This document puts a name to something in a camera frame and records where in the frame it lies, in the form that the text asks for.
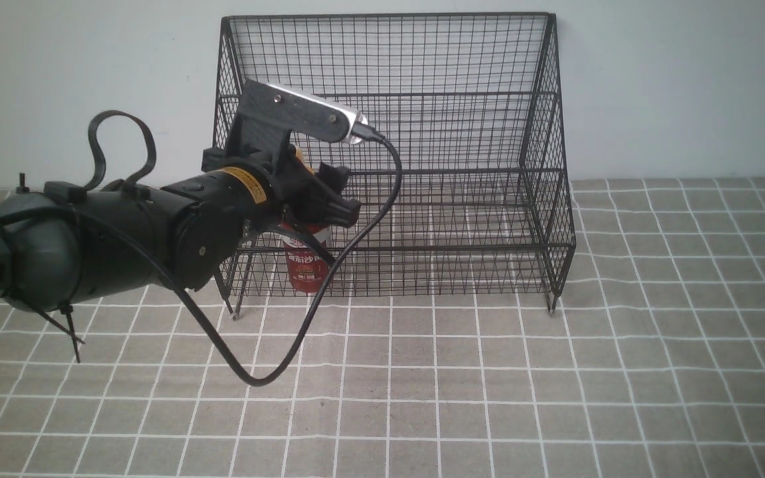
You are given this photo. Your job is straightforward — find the grey checkered tablecloth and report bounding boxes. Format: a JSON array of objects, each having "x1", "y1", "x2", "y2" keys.
[{"x1": 0, "y1": 178, "x2": 765, "y2": 477}]

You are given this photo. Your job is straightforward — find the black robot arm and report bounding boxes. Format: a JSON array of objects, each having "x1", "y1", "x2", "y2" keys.
[{"x1": 0, "y1": 145, "x2": 361, "y2": 311}]

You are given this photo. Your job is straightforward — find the red sauce bottle yellow cap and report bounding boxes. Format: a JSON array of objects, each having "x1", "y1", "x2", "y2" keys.
[{"x1": 280, "y1": 147, "x2": 330, "y2": 293}]

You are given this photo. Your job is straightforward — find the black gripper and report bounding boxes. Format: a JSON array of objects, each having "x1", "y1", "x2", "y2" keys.
[{"x1": 201, "y1": 130, "x2": 362, "y2": 229}]

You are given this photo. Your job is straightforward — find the black camera cable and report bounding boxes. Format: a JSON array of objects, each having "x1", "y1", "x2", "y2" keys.
[{"x1": 84, "y1": 125, "x2": 403, "y2": 387}]

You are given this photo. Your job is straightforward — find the black wire mesh rack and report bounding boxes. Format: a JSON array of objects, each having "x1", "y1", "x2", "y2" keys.
[{"x1": 213, "y1": 12, "x2": 576, "y2": 311}]

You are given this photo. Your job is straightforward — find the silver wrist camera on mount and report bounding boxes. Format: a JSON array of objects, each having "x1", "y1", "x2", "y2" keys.
[{"x1": 224, "y1": 80, "x2": 369, "y2": 159}]

